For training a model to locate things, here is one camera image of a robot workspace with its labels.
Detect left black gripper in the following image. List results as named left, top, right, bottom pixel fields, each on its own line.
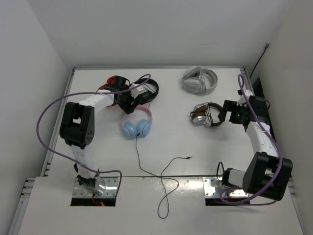
left=116, top=86, right=140, bottom=114

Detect blue pink cat-ear headphones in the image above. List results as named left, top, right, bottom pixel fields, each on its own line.
left=120, top=103, right=153, bottom=140

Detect black headphone audio cable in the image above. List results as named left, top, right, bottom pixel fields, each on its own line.
left=134, top=133, right=193, bottom=219

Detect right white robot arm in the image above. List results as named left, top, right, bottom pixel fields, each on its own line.
left=218, top=95, right=293, bottom=201

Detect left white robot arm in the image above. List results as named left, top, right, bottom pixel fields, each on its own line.
left=59, top=74, right=150, bottom=195

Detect red headphones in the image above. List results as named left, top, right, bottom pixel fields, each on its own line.
left=97, top=75, right=121, bottom=107

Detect black headphones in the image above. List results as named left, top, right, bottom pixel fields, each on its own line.
left=134, top=79, right=159, bottom=105

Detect white grey headphones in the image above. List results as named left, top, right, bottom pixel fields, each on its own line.
left=182, top=66, right=218, bottom=95

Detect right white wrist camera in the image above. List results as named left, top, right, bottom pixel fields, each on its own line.
left=237, top=90, right=254, bottom=106

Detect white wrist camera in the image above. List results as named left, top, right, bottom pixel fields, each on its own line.
left=237, top=90, right=254, bottom=106
left=130, top=84, right=145, bottom=98

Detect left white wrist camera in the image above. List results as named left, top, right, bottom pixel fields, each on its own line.
left=130, top=84, right=145, bottom=98

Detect black wall cable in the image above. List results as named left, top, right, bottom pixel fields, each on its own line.
left=249, top=42, right=270, bottom=79

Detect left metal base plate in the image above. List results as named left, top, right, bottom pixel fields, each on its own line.
left=72, top=177, right=119, bottom=198

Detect metal base plate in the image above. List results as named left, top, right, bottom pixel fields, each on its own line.
left=72, top=177, right=119, bottom=198
left=202, top=177, right=249, bottom=199

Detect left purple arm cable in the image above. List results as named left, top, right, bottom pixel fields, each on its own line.
left=36, top=73, right=151, bottom=196

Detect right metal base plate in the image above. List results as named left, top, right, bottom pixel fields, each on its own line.
left=202, top=177, right=249, bottom=199

